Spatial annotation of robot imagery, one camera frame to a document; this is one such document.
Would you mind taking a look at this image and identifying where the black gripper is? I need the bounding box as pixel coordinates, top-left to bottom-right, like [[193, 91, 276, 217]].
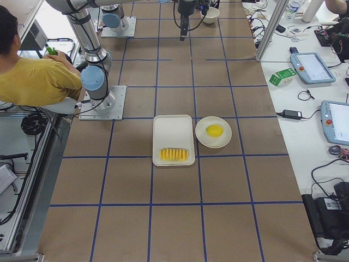
[[177, 0, 196, 41]]

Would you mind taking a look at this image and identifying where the white ceramic bowl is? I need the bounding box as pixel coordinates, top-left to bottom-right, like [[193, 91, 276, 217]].
[[200, 7, 220, 25]]

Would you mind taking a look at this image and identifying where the yellow lemon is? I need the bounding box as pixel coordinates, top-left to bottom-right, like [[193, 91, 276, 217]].
[[206, 124, 224, 138]]

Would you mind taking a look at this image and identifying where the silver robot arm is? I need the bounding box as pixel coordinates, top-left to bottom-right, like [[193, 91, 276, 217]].
[[99, 1, 203, 41], [48, 1, 116, 115]]

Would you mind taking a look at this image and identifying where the black smartphone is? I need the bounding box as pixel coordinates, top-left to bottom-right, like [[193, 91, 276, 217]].
[[276, 25, 286, 33]]

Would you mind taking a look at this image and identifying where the green white carton box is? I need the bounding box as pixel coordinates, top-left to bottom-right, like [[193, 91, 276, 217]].
[[269, 68, 297, 87]]

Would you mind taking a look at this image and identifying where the cream rectangular tray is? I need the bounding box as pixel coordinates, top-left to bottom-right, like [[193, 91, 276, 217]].
[[152, 115, 195, 166]]

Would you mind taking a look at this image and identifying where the cream round plate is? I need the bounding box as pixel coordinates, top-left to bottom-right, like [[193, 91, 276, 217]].
[[195, 116, 232, 148]]

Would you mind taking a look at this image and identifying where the far blue teach pendant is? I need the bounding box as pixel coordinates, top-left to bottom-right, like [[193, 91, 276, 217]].
[[290, 52, 336, 84]]

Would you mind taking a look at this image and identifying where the blue teach pendant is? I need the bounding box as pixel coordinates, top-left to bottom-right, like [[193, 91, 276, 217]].
[[320, 100, 348, 146], [290, 52, 336, 84]]

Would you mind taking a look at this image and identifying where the sliced yellow fruit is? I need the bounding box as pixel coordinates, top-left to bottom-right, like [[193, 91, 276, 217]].
[[159, 148, 189, 162]]

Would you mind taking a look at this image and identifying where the black power adapter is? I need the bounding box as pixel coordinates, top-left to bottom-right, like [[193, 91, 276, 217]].
[[283, 109, 303, 120]]

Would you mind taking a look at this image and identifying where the person in yellow shirt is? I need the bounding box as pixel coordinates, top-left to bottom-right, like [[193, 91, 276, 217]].
[[1, 6, 82, 107]]

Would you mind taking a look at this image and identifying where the near blue teach pendant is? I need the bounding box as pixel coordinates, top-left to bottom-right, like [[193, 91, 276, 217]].
[[320, 100, 348, 146]]

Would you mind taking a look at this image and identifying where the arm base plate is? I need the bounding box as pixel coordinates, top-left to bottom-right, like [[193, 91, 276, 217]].
[[78, 86, 127, 121], [101, 14, 136, 38]]

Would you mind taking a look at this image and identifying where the aluminium frame post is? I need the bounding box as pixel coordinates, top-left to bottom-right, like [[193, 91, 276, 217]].
[[256, 0, 288, 62]]

